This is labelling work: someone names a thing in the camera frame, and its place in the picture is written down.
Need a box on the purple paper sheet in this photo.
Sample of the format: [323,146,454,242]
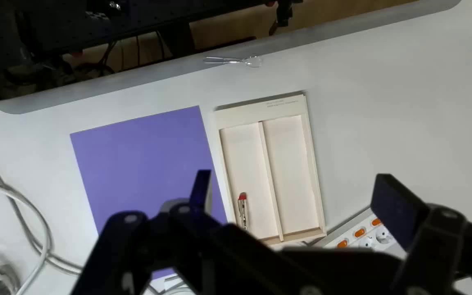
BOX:
[69,105,230,282]

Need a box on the white wooden tray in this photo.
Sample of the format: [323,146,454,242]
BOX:
[215,92,327,246]

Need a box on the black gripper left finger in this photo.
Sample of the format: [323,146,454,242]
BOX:
[189,170,212,211]

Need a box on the dark office chair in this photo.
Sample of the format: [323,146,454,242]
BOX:
[0,0,200,105]

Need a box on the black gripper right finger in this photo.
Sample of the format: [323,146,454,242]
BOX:
[371,173,430,250]

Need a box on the white cable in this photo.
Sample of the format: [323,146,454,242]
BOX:
[0,137,86,295]

